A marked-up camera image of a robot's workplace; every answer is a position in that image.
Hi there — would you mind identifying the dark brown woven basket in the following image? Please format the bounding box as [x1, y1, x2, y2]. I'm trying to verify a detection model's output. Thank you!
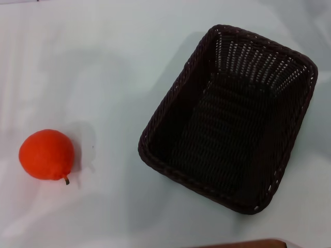
[138, 24, 318, 215]

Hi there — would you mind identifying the orange fruit with stem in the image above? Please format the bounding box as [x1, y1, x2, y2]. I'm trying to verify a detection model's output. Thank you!
[18, 130, 76, 186]

